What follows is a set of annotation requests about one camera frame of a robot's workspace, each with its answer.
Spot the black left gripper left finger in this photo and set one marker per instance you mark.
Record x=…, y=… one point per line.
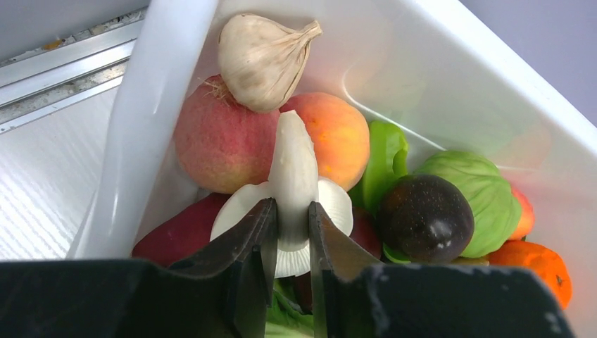
x=222, y=290

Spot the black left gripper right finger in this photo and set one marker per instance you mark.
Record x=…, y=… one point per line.
x=356, y=295

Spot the white eggshell piece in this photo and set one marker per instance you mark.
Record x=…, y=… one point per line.
x=294, y=183

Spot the white plastic food bin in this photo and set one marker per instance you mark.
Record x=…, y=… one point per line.
x=430, y=67

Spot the green lettuce leaf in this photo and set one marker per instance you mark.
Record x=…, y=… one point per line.
x=285, y=318

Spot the purple sweet potato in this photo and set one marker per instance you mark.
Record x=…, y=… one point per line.
x=183, y=234

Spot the dark purple mangosteen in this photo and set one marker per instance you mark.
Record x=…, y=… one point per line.
x=426, y=218

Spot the pink apple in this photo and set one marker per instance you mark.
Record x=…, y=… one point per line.
x=221, y=144

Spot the green pepper piece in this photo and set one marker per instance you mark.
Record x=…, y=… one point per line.
x=388, y=151

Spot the orange peach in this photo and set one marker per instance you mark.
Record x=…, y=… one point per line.
x=340, y=134

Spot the green cabbage ball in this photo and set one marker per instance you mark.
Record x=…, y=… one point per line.
x=496, y=211

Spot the peach fruit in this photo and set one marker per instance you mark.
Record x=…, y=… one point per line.
x=527, y=218

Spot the orange tangerine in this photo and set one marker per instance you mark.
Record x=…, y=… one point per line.
x=544, y=262

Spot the white garlic bulb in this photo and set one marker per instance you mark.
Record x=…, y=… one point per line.
x=261, y=61

